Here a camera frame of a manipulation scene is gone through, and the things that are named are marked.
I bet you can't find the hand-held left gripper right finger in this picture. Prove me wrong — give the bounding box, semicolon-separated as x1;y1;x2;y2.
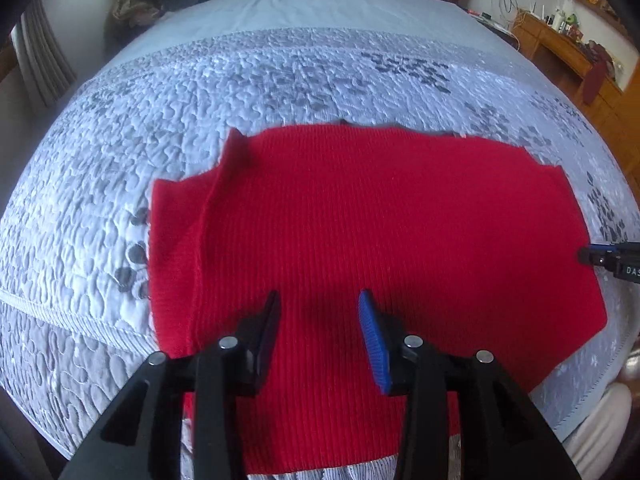
358;289;583;480

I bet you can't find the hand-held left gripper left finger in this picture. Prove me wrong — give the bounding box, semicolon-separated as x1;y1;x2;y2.
59;290;282;480

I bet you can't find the red knitted sweater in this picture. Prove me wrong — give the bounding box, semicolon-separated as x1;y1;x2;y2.
148;122;608;476

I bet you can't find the person's right leg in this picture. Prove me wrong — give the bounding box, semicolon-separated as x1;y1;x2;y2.
560;382;633;480

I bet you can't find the dark red hanging cloth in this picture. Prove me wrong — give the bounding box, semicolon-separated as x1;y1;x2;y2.
582;40;615;106

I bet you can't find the wooden desk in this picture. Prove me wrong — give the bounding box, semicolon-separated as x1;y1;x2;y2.
512;10;640;171

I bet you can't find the white bottle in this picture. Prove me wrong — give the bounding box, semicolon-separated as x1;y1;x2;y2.
552;0;576;31

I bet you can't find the grey patterned quilt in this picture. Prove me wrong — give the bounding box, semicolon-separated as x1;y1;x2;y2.
0;25;640;480

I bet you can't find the dark wooden nightstand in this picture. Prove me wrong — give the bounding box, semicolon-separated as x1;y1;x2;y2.
465;7;517;37

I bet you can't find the brown floral cloth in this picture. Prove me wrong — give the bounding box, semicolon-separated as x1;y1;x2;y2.
111;0;166;28

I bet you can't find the grey window curtain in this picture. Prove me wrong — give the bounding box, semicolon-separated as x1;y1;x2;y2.
12;0;76;108

